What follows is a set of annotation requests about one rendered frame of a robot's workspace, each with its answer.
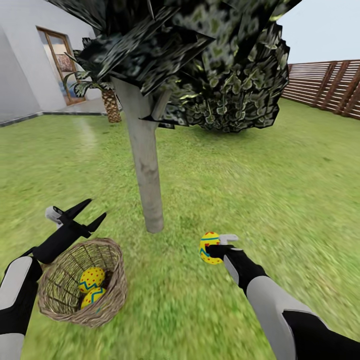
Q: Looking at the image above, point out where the wicker basket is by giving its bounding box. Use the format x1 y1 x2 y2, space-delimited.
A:
36 237 128 328

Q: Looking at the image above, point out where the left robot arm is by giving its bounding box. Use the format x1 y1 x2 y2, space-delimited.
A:
0 199 107 360

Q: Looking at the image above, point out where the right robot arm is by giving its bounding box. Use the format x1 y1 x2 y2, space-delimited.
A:
205 234 360 360

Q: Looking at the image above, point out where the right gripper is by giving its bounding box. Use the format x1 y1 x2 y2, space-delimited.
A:
205 244 234 259

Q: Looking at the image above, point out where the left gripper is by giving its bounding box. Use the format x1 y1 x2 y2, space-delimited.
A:
46 199 107 253

